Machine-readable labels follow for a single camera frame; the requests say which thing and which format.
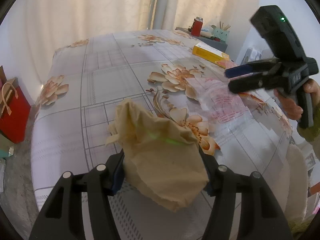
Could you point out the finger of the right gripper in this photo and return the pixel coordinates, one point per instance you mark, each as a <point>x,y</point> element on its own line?
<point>251,67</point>
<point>256,81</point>

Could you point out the yellow cardboard box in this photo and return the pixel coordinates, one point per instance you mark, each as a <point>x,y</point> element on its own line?
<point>210,54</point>

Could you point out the clear printed plastic bag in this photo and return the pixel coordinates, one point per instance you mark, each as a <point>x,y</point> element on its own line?
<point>217,102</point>

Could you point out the dark grey side cabinet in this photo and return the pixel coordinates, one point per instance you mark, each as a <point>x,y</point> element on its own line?
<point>219,45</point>

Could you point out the teal utensil holder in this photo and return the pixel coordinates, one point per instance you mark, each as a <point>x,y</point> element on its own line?
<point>220,31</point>

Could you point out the cream curtain right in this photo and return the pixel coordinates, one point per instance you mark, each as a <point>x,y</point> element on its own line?
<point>180,13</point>

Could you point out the cream curtain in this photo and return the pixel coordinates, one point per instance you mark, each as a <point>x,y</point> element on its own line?
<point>37,28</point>
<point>180,13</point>

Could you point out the teal small box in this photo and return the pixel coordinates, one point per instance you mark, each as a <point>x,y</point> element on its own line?
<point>6,147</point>

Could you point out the floral plaid tablecloth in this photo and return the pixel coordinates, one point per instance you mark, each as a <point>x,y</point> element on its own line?
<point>70,134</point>

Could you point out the red gift bag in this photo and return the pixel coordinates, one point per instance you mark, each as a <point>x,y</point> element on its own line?
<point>14,112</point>

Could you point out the cream curtain left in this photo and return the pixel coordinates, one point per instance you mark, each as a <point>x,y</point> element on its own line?
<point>37,28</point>

